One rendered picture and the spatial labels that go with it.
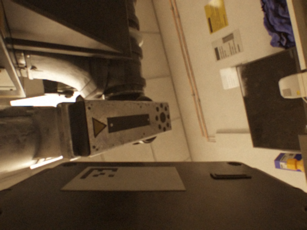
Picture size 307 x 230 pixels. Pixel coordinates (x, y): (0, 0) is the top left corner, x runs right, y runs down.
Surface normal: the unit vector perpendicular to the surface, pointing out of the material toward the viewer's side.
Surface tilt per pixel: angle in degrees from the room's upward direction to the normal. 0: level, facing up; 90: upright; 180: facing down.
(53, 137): 138
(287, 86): 73
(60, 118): 113
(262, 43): 90
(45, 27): 90
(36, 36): 90
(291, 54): 86
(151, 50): 180
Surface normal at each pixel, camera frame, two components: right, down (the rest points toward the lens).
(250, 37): -0.79, 0.24
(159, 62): 0.57, -0.09
